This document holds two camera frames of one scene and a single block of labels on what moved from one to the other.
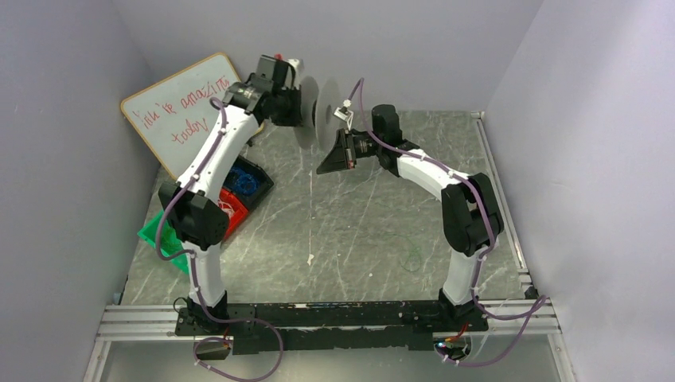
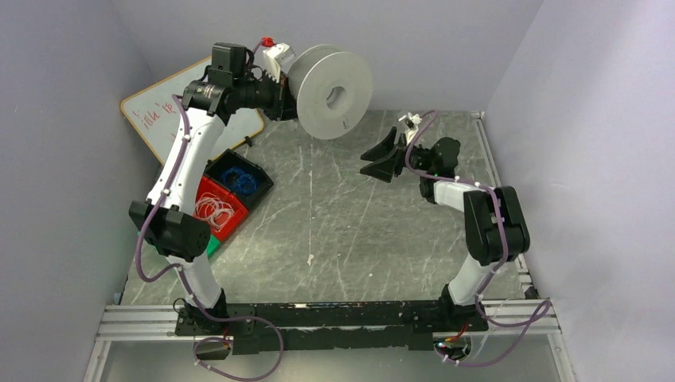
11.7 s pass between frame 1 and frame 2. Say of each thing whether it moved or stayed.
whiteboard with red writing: stayed
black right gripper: moved
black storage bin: stayed
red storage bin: stayed
